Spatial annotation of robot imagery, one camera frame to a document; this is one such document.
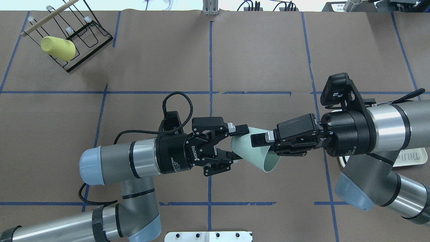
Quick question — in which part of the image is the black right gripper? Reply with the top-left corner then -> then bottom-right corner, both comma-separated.
251,111 -> 371,157

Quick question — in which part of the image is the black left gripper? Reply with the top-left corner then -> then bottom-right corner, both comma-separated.
155,117 -> 249,177

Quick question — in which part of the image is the light green plastic cup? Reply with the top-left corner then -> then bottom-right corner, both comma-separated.
231,127 -> 281,172

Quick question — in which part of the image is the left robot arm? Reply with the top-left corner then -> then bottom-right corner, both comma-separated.
1,112 -> 250,242

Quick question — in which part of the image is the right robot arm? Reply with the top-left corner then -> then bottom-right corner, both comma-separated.
250,100 -> 429,226

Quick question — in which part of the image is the yellow plastic cup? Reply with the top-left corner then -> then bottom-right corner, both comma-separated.
40,36 -> 76,61

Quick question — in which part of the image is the metal can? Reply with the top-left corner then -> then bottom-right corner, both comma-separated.
343,0 -> 363,12

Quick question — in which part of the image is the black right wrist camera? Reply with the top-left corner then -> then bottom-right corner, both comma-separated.
320,73 -> 366,114

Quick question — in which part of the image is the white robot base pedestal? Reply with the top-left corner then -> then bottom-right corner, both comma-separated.
164,231 -> 254,242

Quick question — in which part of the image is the aluminium frame post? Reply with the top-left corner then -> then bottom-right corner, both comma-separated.
202,0 -> 219,16

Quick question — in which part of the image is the black wire cup rack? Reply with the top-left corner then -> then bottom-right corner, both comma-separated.
20,0 -> 114,72

